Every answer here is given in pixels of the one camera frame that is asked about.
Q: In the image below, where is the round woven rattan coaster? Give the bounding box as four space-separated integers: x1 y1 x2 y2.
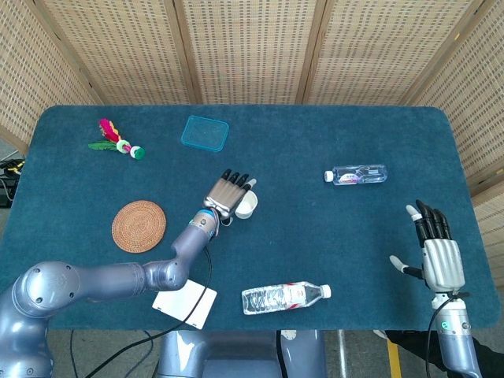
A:
111 200 168 254

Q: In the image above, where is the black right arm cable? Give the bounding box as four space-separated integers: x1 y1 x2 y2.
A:
427 291 470 373

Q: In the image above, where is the blue felt table cover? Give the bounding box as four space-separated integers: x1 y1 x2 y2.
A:
0 104 502 332

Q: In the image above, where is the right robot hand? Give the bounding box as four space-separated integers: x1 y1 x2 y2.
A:
389 199 466 295

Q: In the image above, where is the grey-blue robot torso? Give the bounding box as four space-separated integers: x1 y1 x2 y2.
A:
155 329 328 378

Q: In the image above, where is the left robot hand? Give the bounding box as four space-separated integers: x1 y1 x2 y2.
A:
202 168 259 221

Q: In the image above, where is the small clear water bottle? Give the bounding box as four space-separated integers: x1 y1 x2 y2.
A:
324 164 389 186

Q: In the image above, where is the black and yellow equipment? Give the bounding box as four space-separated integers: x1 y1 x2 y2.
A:
0 157 27 208

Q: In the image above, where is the blue floor cable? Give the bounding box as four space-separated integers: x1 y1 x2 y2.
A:
124 330 155 378

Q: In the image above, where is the colourful feather shuttlecock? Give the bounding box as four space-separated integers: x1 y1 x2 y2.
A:
87 118 146 161

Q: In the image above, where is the white paper cup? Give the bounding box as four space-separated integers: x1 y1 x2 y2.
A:
235 190 259 220

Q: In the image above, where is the white flat square box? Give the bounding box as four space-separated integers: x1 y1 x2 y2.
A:
151 278 218 331

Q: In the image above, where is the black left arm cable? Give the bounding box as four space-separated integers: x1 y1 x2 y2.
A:
84 214 236 378

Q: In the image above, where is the woven bamboo folding screen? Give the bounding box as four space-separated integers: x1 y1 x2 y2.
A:
0 0 504 279

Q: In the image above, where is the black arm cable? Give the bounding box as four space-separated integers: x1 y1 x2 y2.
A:
84 214 236 378
427 291 470 373

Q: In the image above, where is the teal plastic container lid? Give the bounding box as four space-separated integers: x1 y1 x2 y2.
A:
180 114 230 154

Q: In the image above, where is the large clear water bottle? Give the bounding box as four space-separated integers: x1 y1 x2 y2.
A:
241 280 332 316

